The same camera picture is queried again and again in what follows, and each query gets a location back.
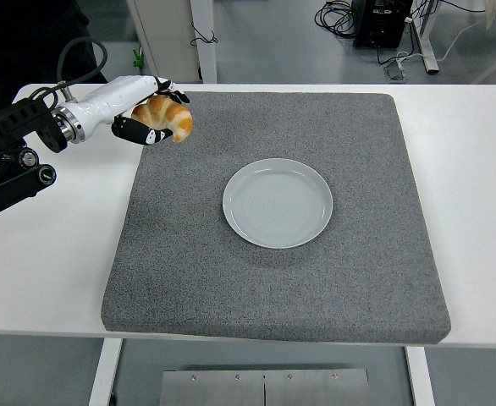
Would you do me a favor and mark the white desk leg with foot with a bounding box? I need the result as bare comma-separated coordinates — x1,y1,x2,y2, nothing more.
411,0,439,75

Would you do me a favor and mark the white cabinet panel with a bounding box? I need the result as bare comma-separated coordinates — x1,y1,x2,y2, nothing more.
124,0,201,85

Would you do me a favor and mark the person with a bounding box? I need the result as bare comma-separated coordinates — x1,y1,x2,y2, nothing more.
0,0,109,114

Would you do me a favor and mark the golden croissant bread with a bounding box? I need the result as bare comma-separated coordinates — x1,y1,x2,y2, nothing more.
130,94,195,145

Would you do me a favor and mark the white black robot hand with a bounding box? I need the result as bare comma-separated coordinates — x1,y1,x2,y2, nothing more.
73,74,191,146

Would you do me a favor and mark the white table leg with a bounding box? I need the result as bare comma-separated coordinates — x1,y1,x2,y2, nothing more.
87,337,124,406
404,345,437,406

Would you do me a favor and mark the pale grey round plate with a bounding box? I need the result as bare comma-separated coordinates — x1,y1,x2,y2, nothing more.
221,157,333,250

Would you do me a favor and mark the thin black cable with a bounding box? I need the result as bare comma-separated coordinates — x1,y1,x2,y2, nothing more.
190,20,218,47

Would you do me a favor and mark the grey metal plate with screws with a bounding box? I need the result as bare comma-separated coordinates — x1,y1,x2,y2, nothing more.
159,368,371,406

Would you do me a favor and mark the black cable bundle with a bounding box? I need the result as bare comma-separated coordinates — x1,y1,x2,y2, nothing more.
313,0,359,40

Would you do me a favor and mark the grey speckled foam mat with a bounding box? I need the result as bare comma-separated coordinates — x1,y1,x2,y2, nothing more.
100,91,451,344

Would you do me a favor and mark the grey foot pedal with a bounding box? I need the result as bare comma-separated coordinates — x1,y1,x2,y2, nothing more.
383,58,408,80

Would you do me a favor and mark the black computer box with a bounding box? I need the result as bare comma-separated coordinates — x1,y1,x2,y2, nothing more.
351,0,414,48

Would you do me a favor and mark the white desk post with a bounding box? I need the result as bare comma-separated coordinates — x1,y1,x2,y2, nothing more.
188,0,218,85

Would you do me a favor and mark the white cable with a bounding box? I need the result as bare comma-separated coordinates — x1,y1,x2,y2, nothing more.
395,16,486,64

